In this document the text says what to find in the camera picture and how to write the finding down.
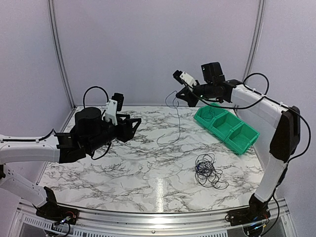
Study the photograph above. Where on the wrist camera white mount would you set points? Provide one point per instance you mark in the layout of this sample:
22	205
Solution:
184	78
112	107

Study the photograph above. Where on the green three-compartment plastic bin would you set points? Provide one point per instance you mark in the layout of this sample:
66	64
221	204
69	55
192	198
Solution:
237	135

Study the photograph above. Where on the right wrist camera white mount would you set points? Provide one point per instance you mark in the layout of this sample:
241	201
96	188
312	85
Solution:
184	78

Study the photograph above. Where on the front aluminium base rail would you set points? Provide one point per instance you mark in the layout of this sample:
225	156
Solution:
101	223

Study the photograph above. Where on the aluminium frame post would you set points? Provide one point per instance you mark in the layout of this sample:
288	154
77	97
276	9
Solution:
59	53
251	31

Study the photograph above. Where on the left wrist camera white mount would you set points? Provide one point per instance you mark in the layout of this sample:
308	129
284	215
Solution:
112	107

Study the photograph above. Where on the left aluminium frame post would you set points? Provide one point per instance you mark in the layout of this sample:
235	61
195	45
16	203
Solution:
59	53

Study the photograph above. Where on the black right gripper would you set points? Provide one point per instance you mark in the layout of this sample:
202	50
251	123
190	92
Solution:
188	97

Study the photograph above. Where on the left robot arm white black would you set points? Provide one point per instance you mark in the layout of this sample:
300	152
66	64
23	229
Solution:
32	149

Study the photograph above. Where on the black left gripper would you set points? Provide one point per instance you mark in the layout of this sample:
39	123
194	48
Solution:
126	133

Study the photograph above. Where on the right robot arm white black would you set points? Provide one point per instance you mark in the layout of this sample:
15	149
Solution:
243	118

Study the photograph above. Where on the right aluminium frame post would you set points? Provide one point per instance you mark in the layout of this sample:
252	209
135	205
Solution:
251	31

